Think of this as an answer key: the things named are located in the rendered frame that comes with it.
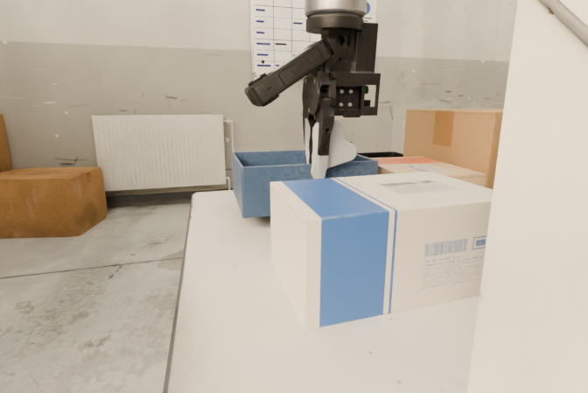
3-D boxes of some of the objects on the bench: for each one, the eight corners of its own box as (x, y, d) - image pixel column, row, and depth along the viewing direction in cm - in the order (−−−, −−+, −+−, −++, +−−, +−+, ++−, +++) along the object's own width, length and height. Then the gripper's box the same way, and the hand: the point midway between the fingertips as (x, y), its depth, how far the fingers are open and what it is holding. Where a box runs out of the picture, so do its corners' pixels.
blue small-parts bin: (242, 218, 44) (241, 167, 43) (233, 191, 58) (231, 151, 57) (376, 206, 49) (379, 160, 48) (337, 184, 63) (338, 148, 62)
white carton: (304, 331, 25) (305, 220, 23) (270, 260, 36) (269, 181, 35) (507, 290, 31) (521, 197, 29) (423, 240, 42) (430, 171, 40)
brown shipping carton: (482, 214, 52) (494, 110, 48) (401, 182, 72) (406, 108, 69) (613, 199, 60) (632, 109, 57) (507, 174, 81) (515, 108, 77)
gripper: (390, 16, 37) (374, 192, 43) (356, 27, 46) (347, 172, 52) (318, 11, 35) (312, 196, 41) (297, 24, 44) (295, 175, 50)
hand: (313, 175), depth 46 cm, fingers closed, pressing on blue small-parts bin
